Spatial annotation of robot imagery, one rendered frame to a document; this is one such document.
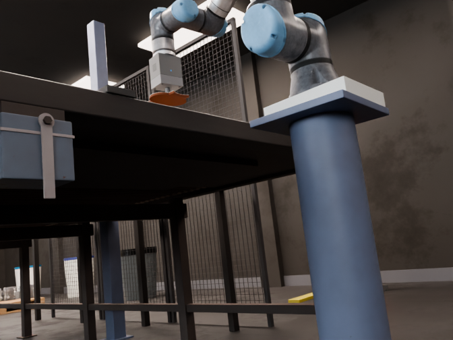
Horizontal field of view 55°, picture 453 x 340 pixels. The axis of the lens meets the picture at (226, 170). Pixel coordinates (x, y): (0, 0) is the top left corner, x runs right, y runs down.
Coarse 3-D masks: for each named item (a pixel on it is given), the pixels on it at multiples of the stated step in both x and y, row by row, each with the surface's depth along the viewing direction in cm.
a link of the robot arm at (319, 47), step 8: (296, 16) 116; (304, 16) 115; (312, 16) 116; (312, 24) 115; (320, 24) 116; (312, 32) 112; (320, 32) 115; (312, 40) 112; (320, 40) 114; (312, 48) 113; (320, 48) 114; (328, 48) 116; (304, 56) 114; (312, 56) 113; (320, 56) 114; (328, 56) 115
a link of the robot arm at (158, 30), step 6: (150, 12) 146; (156, 12) 144; (150, 18) 145; (156, 18) 143; (150, 24) 146; (156, 24) 143; (150, 30) 146; (156, 30) 143; (162, 30) 143; (156, 36) 143; (162, 36) 143; (168, 36) 143
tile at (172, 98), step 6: (150, 96) 138; (156, 96) 138; (162, 96) 139; (168, 96) 139; (174, 96) 140; (180, 96) 141; (186, 96) 142; (156, 102) 143; (162, 102) 144; (168, 102) 144; (174, 102) 145; (180, 102) 146
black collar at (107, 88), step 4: (100, 88) 98; (104, 88) 97; (108, 88) 96; (112, 88) 97; (116, 88) 98; (120, 88) 99; (124, 88) 99; (112, 92) 97; (116, 92) 98; (120, 92) 98; (124, 92) 99; (128, 92) 100; (132, 92) 101; (128, 96) 100; (132, 96) 101
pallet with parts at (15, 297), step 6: (6, 288) 638; (12, 288) 643; (18, 288) 656; (30, 288) 633; (0, 294) 634; (6, 294) 638; (12, 294) 641; (18, 294) 648; (30, 294) 630; (0, 300) 631; (6, 300) 635; (12, 300) 626; (18, 300) 612; (42, 300) 613; (0, 312) 580; (6, 312) 584; (12, 312) 589
